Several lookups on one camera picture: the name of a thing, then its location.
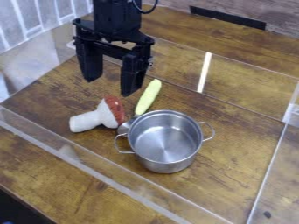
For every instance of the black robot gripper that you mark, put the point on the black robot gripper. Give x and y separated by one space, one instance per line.
116 23

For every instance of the green handled metal spoon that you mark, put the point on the green handled metal spoon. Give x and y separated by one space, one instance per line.
143 105

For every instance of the stainless steel pot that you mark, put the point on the stainless steel pot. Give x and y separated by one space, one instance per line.
164 138

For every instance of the plush mushroom toy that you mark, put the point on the plush mushroom toy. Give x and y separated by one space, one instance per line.
108 114

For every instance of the black strip on table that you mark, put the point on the black strip on table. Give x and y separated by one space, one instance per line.
228 17

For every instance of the clear acrylic enclosure wall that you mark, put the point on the clear acrylic enclosure wall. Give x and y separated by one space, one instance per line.
240 179

